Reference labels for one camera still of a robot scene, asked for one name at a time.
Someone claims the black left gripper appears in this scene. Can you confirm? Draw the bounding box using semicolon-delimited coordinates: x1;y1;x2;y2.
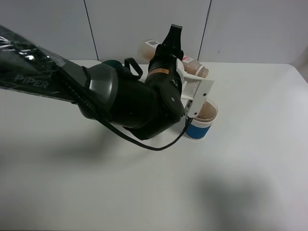
145;24;184;84

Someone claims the clear bottle with pink label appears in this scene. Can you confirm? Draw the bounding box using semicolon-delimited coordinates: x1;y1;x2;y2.
138;39;209;78

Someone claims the cup with blue sleeve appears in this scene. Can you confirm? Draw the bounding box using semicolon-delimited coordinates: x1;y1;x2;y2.
186;99;218;140

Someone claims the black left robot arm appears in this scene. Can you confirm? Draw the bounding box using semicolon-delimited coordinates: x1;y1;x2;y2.
0;25;184;140

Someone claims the teal plastic cup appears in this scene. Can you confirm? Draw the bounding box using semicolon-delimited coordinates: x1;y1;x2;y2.
103;60;123;69

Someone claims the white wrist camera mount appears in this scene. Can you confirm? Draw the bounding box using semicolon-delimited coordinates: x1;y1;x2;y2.
176;59;214;118

